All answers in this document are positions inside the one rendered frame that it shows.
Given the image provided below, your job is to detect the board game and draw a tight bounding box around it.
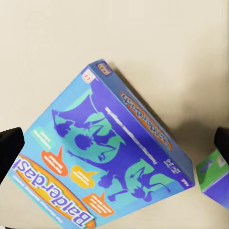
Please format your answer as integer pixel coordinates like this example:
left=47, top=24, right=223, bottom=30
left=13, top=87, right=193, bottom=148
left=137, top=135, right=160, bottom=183
left=6, top=59, right=195, bottom=229
left=196, top=149, right=229, bottom=210

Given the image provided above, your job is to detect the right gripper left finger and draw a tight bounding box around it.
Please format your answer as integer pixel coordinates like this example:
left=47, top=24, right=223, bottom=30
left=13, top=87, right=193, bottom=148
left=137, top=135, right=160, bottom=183
left=0, top=127, right=25, bottom=184

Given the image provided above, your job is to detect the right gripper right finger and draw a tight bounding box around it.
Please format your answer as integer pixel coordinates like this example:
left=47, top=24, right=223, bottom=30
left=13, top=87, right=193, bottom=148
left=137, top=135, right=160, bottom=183
left=214, top=127, right=229, bottom=165

